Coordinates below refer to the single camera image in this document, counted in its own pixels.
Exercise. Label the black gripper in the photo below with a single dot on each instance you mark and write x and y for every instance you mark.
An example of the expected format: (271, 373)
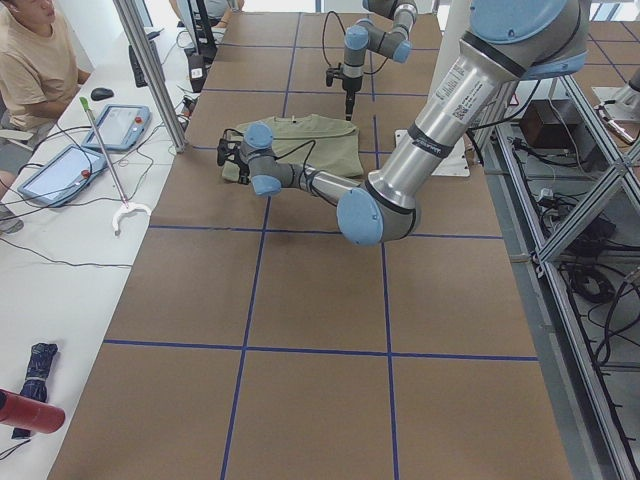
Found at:
(243, 172)
(350, 86)

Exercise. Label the olive green long-sleeve shirt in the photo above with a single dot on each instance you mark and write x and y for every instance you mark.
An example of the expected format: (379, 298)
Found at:
(326, 143)

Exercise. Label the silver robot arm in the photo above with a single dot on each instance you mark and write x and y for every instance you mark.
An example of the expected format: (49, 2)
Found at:
(505, 41)
(365, 36)

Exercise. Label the far teach pendant tablet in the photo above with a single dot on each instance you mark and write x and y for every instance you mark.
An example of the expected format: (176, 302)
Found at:
(121, 126)

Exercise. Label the teach pendant tablet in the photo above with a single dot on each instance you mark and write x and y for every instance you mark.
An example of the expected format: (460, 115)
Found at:
(62, 178)
(121, 126)

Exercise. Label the reacher grabber stick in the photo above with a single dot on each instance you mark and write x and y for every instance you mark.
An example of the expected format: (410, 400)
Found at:
(127, 207)

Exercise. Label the black computer mouse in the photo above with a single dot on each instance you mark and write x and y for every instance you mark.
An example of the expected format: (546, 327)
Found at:
(101, 93)

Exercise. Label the near teach pendant tablet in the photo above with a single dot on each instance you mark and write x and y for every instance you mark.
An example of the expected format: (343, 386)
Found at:
(62, 178)

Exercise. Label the seated person beige shirt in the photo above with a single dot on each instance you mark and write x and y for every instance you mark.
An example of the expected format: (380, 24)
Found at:
(39, 71)

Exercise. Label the folded dark blue umbrella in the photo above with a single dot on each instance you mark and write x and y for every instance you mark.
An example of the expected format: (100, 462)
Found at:
(34, 386)

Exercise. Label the red bottle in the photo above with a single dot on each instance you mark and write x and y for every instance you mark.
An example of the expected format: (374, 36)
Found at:
(29, 414)

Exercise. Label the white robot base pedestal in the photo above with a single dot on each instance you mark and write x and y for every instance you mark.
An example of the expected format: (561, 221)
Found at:
(434, 145)

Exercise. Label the aluminium frame post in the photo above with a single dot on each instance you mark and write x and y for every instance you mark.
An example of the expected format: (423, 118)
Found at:
(135, 32)

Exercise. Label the black box under frame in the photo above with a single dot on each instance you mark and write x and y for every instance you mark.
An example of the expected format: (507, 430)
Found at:
(545, 123)

